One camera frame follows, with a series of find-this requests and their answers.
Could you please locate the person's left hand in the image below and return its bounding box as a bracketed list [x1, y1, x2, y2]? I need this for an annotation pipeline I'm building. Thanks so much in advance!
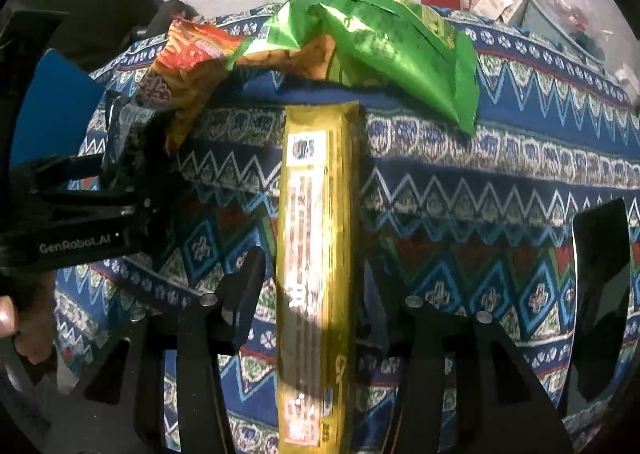
[0, 274, 56, 365]

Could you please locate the white electric kettle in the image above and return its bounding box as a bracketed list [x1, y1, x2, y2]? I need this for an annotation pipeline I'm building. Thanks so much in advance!
[617, 61, 640, 90]

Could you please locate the red-orange snack bag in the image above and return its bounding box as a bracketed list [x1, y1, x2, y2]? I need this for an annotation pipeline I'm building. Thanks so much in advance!
[140, 18, 246, 152]

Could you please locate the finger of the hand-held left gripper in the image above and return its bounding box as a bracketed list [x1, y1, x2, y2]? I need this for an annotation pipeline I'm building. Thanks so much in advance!
[30, 181, 173, 225]
[12, 134, 161, 185]

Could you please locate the light blue trash bin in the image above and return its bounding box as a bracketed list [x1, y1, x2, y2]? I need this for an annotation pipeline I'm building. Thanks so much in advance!
[510, 0, 621, 69]

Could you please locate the blue cardboard box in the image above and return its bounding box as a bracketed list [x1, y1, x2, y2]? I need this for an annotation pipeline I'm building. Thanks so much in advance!
[0, 8, 108, 172]

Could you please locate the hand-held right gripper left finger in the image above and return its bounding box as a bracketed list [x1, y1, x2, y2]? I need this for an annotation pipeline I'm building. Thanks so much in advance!
[65, 246, 266, 454]

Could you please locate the long yellow biscuit packet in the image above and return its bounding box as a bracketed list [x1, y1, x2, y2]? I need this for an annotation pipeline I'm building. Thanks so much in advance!
[276, 101, 361, 454]

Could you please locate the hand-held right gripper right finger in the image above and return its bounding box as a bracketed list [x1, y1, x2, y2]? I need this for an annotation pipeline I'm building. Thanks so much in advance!
[361, 256, 576, 454]

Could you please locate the black security camera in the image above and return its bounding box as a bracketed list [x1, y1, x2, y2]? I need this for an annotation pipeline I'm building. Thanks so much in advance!
[127, 0, 198, 42]

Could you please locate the black glossy sheet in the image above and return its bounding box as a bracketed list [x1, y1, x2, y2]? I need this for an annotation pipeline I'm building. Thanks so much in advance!
[562, 199, 633, 417]

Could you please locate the green snack bag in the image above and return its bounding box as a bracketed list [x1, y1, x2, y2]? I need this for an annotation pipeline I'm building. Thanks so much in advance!
[225, 0, 481, 137]

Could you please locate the patterned blue blanket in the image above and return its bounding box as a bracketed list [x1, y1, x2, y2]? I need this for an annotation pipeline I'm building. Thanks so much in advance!
[52, 4, 640, 454]

